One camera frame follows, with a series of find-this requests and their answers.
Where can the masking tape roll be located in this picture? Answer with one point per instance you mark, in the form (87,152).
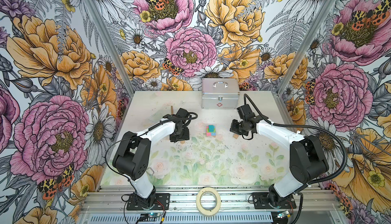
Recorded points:
(208,201)

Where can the teal wood cube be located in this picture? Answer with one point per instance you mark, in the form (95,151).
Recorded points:
(211,129)

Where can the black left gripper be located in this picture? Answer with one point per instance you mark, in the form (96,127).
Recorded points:
(185,137)

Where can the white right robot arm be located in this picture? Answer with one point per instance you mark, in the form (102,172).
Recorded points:
(307,160)

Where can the aluminium corner frame post left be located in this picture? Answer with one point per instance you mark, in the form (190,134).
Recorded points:
(112,50)

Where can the aluminium corner frame post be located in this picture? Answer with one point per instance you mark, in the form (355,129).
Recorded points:
(316,24)
(112,50)

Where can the pink wood block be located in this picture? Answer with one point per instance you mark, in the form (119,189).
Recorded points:
(209,134)

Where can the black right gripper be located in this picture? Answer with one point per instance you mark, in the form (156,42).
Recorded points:
(233,128)

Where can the silver aluminium first aid case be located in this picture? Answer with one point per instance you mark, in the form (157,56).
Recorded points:
(220,93)

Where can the metal scissors tongs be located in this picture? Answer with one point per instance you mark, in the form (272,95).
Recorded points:
(150,171)

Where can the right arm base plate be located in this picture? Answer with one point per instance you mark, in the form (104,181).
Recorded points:
(263,200)

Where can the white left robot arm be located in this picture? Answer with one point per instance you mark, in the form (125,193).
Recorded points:
(133,153)

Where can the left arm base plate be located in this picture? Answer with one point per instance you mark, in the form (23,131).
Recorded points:
(157,201)

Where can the aluminium corner frame post right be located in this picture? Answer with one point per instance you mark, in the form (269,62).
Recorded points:
(316,24)

